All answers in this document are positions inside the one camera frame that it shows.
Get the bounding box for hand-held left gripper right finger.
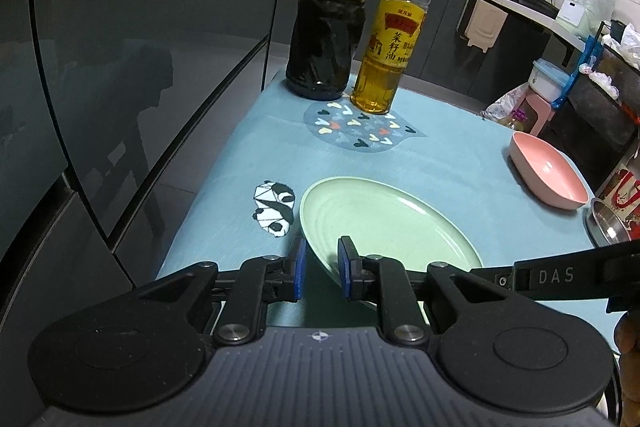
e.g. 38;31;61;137
337;235;511;346

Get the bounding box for green plate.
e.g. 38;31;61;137
299;176;485;314

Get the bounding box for patterned plastic bag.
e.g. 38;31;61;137
481;84;527;124

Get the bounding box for person's right hand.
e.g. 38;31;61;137
614;312;640;427

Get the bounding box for white plastic bags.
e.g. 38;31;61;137
580;23;640;100

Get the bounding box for oil bottle purple cap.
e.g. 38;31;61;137
502;109;531;134

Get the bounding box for stainless steel bowl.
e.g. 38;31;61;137
583;197;640;251

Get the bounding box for pink bowl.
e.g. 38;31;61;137
508;131;591;211

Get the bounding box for blue printed tablecloth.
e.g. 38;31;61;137
155;69;621;333

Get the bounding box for beige hanging bin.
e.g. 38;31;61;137
456;0;506;54

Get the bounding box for cooking oil bottle yellow label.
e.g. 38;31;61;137
350;0;437;116

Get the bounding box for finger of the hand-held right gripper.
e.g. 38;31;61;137
469;262;516;292

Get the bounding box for dark vinegar bottle green label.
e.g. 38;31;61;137
285;0;388;102

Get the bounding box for red gift bag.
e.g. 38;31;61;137
597;166;640;220

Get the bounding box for black mesh rack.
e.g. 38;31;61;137
539;21;640;190

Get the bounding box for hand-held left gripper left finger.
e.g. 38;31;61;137
131;236;308;349

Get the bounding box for pink stool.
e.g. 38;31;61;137
520;89;557;138

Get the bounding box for white container blue lid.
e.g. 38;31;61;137
528;59;571;104

